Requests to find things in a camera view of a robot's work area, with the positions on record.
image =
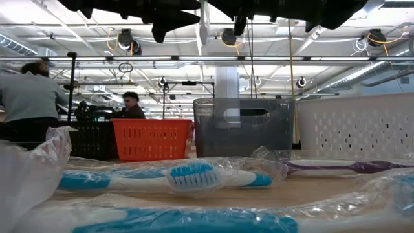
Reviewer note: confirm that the white building column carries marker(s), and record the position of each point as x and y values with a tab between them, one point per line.
226	82

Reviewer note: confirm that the person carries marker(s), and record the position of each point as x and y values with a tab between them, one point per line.
29	97
132	110

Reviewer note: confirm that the orange slotted plastic basket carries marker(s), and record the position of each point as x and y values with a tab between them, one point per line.
152	139

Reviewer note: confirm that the white perforated plastic basket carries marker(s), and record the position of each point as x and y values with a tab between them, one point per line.
355	126

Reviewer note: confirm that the blue white toothbrush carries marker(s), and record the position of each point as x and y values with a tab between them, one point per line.
142	184
258	181
178	221

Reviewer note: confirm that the silver ventilation duct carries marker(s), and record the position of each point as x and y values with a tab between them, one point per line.
16	45
372	69

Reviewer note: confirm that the black slotted plastic basket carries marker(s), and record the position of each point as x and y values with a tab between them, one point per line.
93	142

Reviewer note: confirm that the silver toothbrush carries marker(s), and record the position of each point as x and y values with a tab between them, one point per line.
365	167

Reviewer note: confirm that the black distant robot equipment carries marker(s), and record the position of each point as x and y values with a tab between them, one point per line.
89	111

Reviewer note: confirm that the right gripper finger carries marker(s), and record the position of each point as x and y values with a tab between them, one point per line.
239	6
240	24

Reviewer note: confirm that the grey translucent plastic bin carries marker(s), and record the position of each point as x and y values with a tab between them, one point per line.
242	139

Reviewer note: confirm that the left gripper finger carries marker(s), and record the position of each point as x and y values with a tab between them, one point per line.
168	22
174	4

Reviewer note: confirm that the black pole stand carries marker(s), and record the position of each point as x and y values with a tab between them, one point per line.
71	90

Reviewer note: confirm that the long ceiling light bar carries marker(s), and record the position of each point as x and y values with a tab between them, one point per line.
207	58

